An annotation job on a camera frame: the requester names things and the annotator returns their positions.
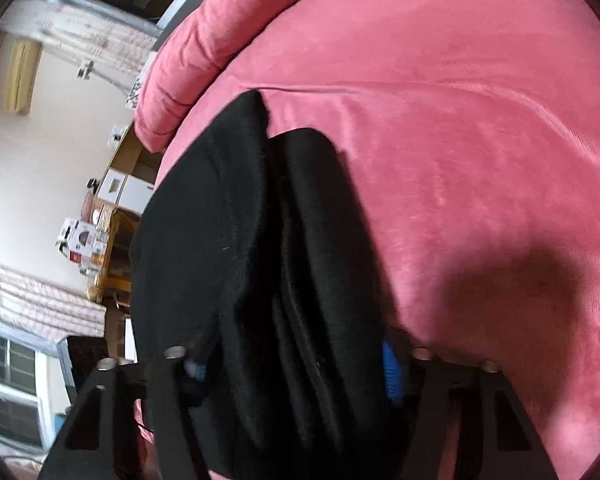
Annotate black pants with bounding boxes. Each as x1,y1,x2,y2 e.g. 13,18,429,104
130,91,400,479

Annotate brown wooden desk shelf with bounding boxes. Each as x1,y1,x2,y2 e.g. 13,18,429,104
86,209,138,304

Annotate white product box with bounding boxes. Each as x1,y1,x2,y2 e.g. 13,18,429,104
55,218,108,268

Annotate white wooden cabinet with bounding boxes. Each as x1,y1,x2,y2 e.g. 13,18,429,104
95,124,162,217

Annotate pink bed with cover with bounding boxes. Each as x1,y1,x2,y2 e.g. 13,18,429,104
160,0,600,479

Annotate yellow air conditioner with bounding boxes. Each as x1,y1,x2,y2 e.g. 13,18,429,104
5,38,43,115

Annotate patterned curtain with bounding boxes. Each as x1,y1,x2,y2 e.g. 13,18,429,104
0,0,156,94

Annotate red folded duvet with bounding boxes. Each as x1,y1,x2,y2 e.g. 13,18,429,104
134,0,299,153

